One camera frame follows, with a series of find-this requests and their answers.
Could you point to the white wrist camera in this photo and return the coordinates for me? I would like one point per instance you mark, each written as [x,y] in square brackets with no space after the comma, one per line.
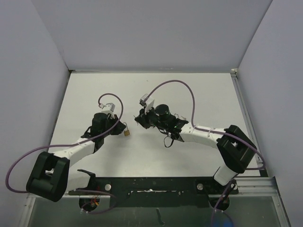
[107,109]
[147,102]

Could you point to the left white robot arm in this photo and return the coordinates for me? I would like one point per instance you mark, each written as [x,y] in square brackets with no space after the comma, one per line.
[51,176]

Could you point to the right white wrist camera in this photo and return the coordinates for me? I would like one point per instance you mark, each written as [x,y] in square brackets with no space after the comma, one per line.
[147,102]

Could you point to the aluminium frame rail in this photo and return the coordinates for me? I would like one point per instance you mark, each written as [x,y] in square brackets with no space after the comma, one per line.
[263,186]

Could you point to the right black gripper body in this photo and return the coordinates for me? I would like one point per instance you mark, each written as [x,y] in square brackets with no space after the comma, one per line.
[155,121]

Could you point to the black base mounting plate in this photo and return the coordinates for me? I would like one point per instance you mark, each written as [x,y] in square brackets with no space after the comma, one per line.
[152,192]

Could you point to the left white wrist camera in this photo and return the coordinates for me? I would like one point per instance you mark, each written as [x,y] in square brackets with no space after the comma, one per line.
[107,109]

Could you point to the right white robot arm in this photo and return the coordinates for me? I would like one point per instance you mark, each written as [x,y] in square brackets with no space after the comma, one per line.
[235,147]

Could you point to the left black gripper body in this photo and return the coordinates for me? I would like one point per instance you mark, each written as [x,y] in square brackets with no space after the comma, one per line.
[110,122]

